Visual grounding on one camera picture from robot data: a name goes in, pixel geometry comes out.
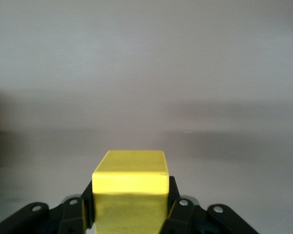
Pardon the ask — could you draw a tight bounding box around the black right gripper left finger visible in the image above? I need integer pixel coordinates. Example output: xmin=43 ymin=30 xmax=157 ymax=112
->
xmin=0 ymin=180 xmax=96 ymax=234

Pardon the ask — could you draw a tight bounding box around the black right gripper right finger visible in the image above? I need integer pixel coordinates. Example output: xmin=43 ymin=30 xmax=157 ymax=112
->
xmin=161 ymin=175 xmax=293 ymax=234

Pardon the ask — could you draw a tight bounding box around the yellow wooden block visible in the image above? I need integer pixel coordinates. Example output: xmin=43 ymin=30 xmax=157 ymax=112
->
xmin=91 ymin=150 xmax=170 ymax=234

